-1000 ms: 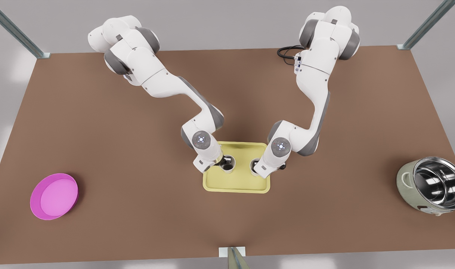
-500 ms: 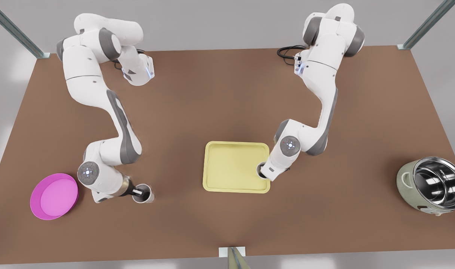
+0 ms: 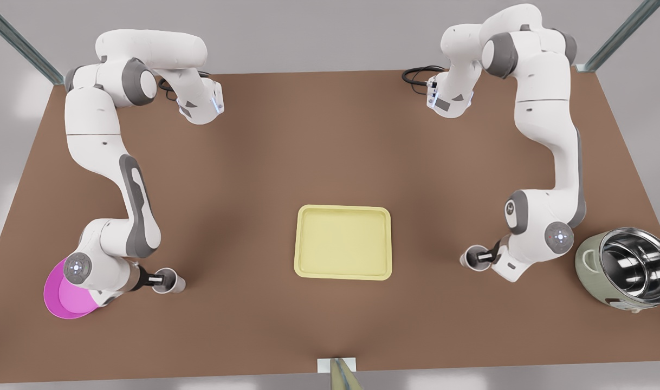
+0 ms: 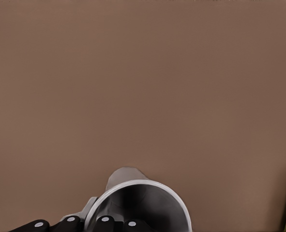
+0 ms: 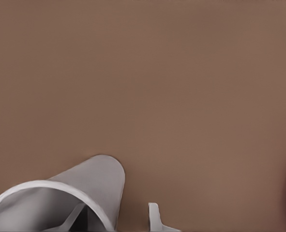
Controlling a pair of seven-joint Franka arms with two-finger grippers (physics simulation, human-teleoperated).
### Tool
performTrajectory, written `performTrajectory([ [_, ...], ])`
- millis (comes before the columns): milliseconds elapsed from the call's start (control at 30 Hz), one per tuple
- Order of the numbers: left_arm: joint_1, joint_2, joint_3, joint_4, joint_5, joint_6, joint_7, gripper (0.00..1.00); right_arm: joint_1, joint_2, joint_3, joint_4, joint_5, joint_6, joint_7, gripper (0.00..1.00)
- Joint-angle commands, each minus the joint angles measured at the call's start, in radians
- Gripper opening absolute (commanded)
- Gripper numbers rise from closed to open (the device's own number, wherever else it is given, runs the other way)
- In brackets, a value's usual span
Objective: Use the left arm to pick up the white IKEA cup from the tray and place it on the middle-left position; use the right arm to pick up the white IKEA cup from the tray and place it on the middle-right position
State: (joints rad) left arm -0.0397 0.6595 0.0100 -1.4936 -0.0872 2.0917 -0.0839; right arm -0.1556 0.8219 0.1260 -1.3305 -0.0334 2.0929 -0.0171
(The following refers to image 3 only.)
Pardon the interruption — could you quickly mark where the pink plate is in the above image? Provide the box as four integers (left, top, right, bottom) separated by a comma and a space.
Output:
43, 257, 101, 320

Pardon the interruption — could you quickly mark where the pale yellow rectangular tray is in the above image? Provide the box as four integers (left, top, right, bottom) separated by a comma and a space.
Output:
294, 204, 392, 282

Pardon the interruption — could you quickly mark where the black cable loop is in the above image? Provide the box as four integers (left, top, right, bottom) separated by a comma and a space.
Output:
158, 70, 212, 102
402, 66, 445, 88

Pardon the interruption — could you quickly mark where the white IKEA cup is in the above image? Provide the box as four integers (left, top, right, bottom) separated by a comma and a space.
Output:
152, 267, 187, 295
459, 245, 493, 271

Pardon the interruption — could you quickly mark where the silver frame post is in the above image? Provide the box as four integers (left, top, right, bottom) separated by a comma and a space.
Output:
317, 357, 364, 390
0, 0, 66, 86
575, 0, 660, 73

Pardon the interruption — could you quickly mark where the green pot with steel inside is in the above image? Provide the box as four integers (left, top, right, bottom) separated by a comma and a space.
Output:
574, 227, 660, 314

